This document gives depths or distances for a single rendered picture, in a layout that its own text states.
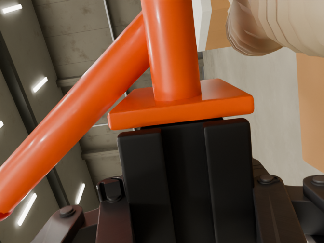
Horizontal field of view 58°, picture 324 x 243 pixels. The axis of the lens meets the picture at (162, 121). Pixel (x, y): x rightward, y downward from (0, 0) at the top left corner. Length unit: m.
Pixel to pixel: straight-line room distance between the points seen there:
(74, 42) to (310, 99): 12.60
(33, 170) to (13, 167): 0.01
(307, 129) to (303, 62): 0.07
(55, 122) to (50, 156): 0.02
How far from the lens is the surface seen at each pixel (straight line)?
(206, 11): 1.68
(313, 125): 0.32
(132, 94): 0.17
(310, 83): 0.32
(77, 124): 0.16
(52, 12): 12.85
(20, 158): 0.17
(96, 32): 12.52
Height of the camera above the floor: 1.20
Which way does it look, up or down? 4 degrees up
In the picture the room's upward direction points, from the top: 98 degrees counter-clockwise
